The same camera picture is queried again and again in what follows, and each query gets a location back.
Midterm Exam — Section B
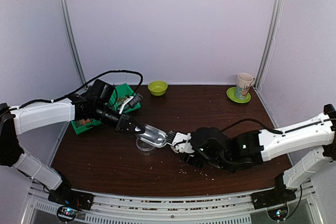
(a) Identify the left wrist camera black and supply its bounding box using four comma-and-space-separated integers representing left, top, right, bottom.
86, 79, 114, 104

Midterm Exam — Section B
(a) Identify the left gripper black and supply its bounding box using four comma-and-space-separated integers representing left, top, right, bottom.
93, 102, 145, 134

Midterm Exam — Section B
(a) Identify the left aluminium frame post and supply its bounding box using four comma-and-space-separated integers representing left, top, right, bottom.
60, 0, 86, 84

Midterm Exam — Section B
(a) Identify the patterned ceramic mug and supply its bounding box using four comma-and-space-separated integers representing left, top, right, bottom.
236, 72, 255, 95

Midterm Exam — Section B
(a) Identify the metal scoop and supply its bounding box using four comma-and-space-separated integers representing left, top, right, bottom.
136, 124, 167, 148

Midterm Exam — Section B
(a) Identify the small green bowl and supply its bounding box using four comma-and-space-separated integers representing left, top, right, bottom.
148, 80, 168, 96

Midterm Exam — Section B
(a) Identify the clear plastic jar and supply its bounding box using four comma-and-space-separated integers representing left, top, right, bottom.
136, 138, 156, 156

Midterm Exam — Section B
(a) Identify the right aluminium frame post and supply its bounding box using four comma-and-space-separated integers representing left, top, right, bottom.
255, 0, 284, 91

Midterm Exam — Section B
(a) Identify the green three-compartment candy bin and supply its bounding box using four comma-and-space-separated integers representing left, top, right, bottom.
71, 80, 144, 135

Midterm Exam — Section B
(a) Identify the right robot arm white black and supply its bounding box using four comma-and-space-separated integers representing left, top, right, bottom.
165, 104, 335, 204

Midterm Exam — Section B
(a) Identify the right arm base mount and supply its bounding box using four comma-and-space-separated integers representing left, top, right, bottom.
250, 188, 296, 222

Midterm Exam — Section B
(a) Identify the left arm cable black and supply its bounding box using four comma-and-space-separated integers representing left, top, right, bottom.
18, 70, 144, 109

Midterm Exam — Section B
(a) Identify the green saucer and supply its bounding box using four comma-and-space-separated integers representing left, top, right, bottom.
226, 87, 251, 104

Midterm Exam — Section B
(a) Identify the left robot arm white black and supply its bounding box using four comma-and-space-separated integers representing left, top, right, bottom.
1, 96, 145, 205

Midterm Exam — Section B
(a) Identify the aluminium frame post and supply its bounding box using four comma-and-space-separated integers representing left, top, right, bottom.
255, 0, 284, 91
60, 0, 86, 84

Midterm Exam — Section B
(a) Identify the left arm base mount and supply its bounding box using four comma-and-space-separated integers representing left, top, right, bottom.
48, 190, 94, 223

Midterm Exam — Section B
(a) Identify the orange candies pile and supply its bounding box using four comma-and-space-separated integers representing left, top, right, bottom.
74, 119, 91, 127

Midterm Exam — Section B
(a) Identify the green wrapped candies pile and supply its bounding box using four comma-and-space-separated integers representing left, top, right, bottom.
117, 96, 133, 105

